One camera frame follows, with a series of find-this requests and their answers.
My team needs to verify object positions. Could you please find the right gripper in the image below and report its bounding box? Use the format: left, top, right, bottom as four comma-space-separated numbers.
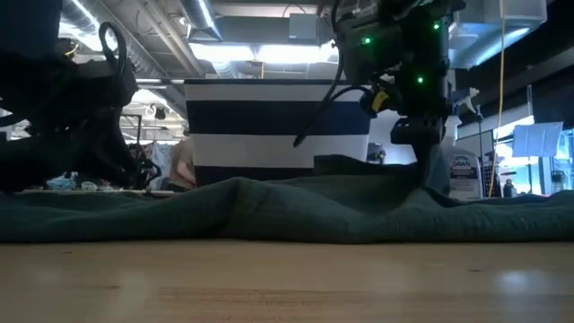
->
358, 66, 452, 186

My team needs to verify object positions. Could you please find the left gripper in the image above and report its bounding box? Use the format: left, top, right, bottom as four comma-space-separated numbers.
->
0, 51, 139, 194

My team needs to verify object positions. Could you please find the dark green shirt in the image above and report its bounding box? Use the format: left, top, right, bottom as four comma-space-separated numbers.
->
0, 144, 574, 245

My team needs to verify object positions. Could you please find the navy white striped fabric bin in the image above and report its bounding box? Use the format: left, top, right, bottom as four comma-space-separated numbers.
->
183, 78, 374, 188

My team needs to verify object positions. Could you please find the Dawn spray bottle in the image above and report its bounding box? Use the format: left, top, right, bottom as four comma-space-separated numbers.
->
440, 87, 485, 202

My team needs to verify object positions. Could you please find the hanging clothes rack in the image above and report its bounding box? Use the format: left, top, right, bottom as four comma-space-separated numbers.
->
127, 139, 176, 192

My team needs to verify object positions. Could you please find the person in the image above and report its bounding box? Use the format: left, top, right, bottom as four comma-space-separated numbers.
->
166, 128, 198, 193

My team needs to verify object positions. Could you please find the pale hanging sheet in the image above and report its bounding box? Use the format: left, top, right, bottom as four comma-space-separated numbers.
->
512, 121, 564, 158

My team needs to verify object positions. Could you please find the grey ceiling unit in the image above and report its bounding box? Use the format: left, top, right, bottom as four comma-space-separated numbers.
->
288, 13, 320, 45

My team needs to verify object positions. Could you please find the bright ceiling light panel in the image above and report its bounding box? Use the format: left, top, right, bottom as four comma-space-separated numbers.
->
187, 42, 341, 65

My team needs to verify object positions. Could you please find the yellow hanging cable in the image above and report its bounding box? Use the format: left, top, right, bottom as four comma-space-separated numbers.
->
487, 0, 507, 199

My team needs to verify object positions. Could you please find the ceiling cable reel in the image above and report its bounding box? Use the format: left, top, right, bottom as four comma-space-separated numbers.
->
62, 38, 82, 58

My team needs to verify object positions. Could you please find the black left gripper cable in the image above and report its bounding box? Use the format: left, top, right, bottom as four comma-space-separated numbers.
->
98, 21, 128, 80

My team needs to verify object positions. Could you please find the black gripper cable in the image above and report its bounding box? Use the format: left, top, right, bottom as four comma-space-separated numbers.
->
293, 0, 376, 148
98, 21, 128, 80

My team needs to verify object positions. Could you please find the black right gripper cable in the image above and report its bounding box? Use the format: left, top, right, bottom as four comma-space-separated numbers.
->
293, 0, 376, 148

